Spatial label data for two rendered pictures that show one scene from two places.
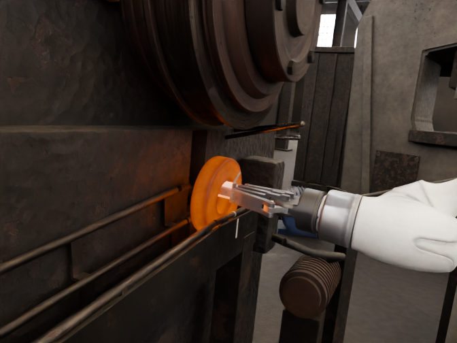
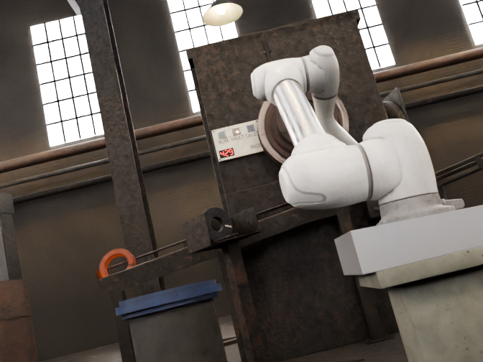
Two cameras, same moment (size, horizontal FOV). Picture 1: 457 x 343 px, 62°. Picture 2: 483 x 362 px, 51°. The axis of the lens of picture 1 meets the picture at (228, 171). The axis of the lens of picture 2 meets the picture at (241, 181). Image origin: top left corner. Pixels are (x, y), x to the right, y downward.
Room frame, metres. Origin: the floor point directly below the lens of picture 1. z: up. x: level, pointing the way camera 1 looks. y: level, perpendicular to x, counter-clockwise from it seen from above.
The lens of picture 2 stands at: (-0.70, -2.08, 0.39)
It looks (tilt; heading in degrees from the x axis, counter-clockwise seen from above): 12 degrees up; 64
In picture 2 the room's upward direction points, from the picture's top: 14 degrees counter-clockwise
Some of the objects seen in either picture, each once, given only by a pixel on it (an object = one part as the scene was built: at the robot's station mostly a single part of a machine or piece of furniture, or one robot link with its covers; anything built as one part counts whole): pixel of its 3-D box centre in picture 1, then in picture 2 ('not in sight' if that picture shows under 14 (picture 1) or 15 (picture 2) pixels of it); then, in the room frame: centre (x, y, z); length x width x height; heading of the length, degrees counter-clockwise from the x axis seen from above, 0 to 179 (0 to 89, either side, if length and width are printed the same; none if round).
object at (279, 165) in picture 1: (257, 203); (369, 195); (0.97, -0.08, 0.68); 0.11 x 0.08 x 0.24; 65
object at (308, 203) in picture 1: (296, 207); not in sight; (0.66, -0.13, 0.76); 0.09 x 0.08 x 0.07; 65
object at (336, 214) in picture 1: (338, 217); not in sight; (0.63, -0.19, 0.75); 0.09 x 0.06 x 0.09; 155
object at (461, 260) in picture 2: not in sight; (428, 265); (0.26, -1.07, 0.33); 0.32 x 0.32 x 0.04; 61
